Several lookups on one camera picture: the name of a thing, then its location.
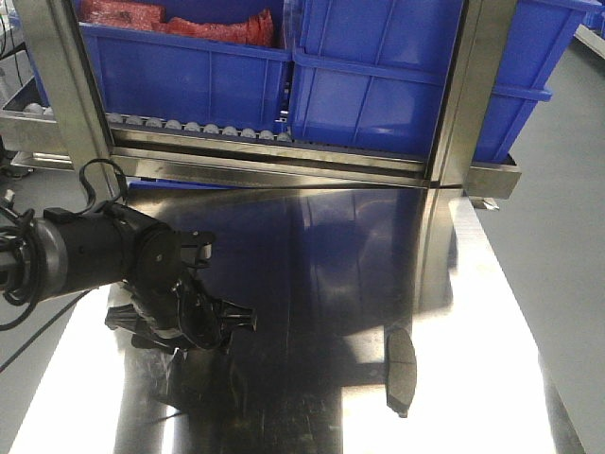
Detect right blue plastic bin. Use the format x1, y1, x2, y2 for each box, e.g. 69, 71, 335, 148
288, 1, 603, 164

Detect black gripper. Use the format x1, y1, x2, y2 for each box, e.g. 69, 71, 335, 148
105, 222, 257, 353

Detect arm black cables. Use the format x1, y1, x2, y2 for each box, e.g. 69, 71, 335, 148
0, 158, 129, 332

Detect grey brake pad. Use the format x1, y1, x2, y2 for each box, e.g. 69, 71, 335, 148
385, 329, 417, 418
155, 349, 198, 410

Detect stainless steel rack frame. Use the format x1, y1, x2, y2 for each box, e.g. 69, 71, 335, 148
1, 1, 520, 210

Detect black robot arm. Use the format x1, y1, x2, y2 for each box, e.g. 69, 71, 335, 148
1, 202, 256, 353

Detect left blue plastic bin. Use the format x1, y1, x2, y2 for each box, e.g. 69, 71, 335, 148
79, 1, 292, 133

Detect red mesh bag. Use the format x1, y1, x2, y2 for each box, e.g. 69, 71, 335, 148
78, 1, 274, 47

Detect roller conveyor track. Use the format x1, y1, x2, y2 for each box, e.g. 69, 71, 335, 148
105, 113, 293, 143

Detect blue plastic bin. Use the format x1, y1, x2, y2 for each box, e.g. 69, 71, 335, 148
79, 1, 292, 133
288, 1, 603, 164

